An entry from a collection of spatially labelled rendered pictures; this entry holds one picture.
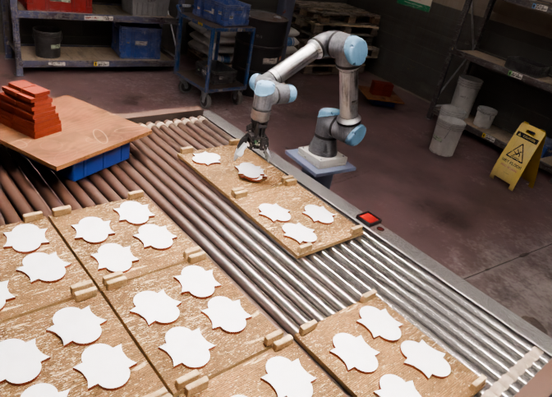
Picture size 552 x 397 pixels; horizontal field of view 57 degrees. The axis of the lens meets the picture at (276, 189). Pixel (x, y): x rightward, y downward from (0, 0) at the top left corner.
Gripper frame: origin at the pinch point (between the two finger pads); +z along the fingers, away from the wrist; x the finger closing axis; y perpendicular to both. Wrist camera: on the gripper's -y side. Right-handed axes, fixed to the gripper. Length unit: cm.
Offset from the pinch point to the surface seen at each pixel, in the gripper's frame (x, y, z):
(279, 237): 0.0, 45.8, 7.2
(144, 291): -49, 71, 6
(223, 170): -10.3, -4.4, 7.2
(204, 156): -16.7, -15.4, 6.3
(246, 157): 3.8, -17.6, 7.3
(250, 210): -6.2, 27.2, 7.2
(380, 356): 12, 102, 7
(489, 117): 375, -269, 72
